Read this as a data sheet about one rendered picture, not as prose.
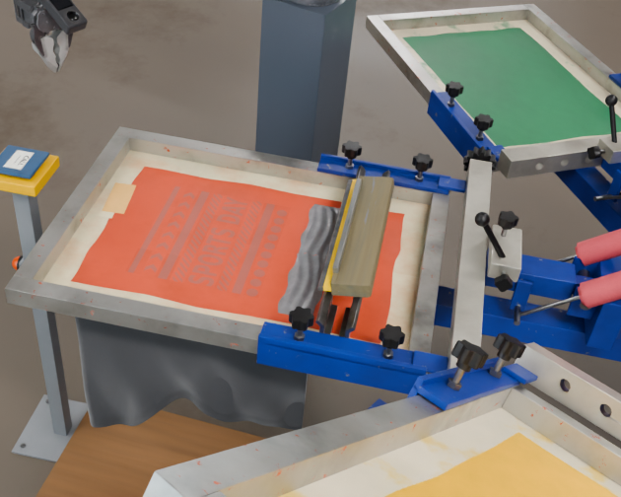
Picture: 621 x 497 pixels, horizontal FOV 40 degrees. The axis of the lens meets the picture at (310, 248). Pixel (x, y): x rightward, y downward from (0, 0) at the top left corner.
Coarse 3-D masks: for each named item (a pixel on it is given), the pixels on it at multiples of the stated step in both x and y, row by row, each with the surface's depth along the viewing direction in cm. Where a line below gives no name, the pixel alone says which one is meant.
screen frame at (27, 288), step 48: (144, 144) 200; (192, 144) 199; (96, 192) 185; (432, 192) 192; (48, 240) 169; (432, 240) 179; (48, 288) 159; (432, 288) 168; (192, 336) 156; (240, 336) 154; (432, 336) 158
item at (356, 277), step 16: (368, 192) 179; (384, 192) 178; (368, 208) 175; (384, 208) 174; (352, 224) 171; (368, 224) 170; (384, 224) 172; (352, 240) 167; (368, 240) 166; (352, 256) 163; (368, 256) 162; (352, 272) 159; (368, 272) 159; (336, 288) 158; (352, 288) 157; (368, 288) 156
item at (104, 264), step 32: (128, 224) 180; (96, 256) 172; (128, 256) 173; (288, 256) 177; (128, 288) 166; (160, 288) 166; (192, 288) 167; (384, 288) 172; (288, 320) 162; (384, 320) 165
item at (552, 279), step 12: (528, 264) 168; (540, 264) 168; (552, 264) 168; (564, 264) 168; (528, 276) 166; (540, 276) 165; (552, 276) 165; (564, 276) 166; (540, 288) 167; (552, 288) 166; (564, 288) 166
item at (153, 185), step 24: (144, 168) 196; (144, 192) 189; (168, 192) 190; (216, 192) 191; (240, 192) 192; (264, 192) 193; (288, 192) 194; (120, 216) 182; (144, 216) 183; (288, 216) 187; (288, 240) 181; (384, 240) 183; (384, 264) 177
